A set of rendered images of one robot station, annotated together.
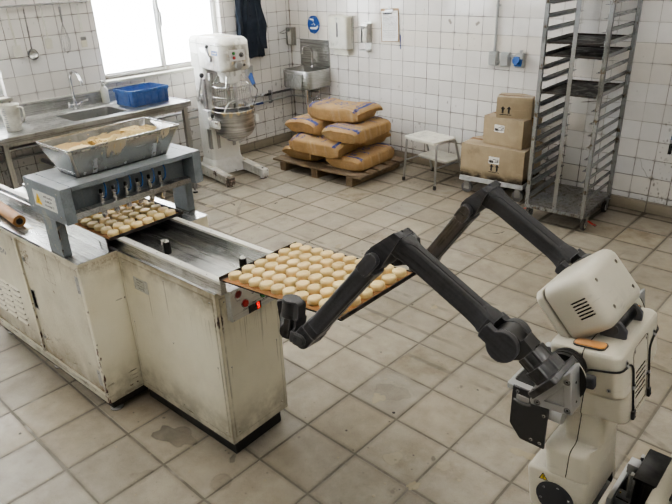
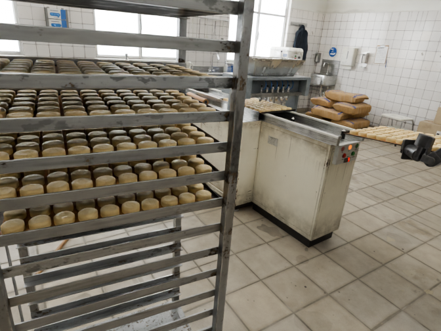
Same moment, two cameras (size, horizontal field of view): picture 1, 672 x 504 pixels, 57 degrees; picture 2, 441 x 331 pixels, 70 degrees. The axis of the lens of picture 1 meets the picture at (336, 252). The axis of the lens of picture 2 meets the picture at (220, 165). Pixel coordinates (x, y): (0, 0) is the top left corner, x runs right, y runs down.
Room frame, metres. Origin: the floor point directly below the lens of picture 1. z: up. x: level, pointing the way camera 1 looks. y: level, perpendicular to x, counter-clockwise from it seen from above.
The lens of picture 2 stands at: (0.00, 0.74, 1.42)
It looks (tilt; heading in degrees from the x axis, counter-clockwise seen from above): 22 degrees down; 13
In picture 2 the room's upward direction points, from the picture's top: 4 degrees clockwise
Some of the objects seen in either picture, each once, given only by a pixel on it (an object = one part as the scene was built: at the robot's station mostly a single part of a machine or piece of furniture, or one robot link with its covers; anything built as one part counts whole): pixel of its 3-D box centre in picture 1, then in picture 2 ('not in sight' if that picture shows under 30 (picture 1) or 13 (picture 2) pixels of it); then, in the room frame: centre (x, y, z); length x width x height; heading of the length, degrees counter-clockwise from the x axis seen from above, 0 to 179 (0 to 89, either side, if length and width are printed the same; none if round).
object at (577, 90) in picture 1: (583, 88); not in sight; (4.79, -1.94, 1.05); 0.60 x 0.40 x 0.01; 139
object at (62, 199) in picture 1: (122, 196); (266, 94); (2.78, 1.01, 1.01); 0.72 x 0.33 x 0.34; 139
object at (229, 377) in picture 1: (204, 332); (298, 175); (2.45, 0.63, 0.45); 0.70 x 0.34 x 0.90; 49
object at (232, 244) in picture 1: (139, 209); (267, 107); (2.96, 1.00, 0.87); 2.01 x 0.03 x 0.07; 49
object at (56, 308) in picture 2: not in sight; (113, 295); (0.96, 1.40, 0.33); 0.64 x 0.03 x 0.03; 131
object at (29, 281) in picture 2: not in sight; (111, 262); (0.96, 1.40, 0.51); 0.64 x 0.03 x 0.03; 131
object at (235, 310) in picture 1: (251, 294); (346, 152); (2.21, 0.35, 0.77); 0.24 x 0.04 x 0.14; 139
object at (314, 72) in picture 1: (310, 67); (326, 73); (7.20, 0.21, 0.93); 0.99 x 0.38 x 1.09; 46
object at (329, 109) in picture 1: (343, 110); (345, 96); (6.32, -0.12, 0.62); 0.72 x 0.42 x 0.17; 53
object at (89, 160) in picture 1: (112, 147); (269, 66); (2.78, 1.01, 1.25); 0.56 x 0.29 x 0.14; 139
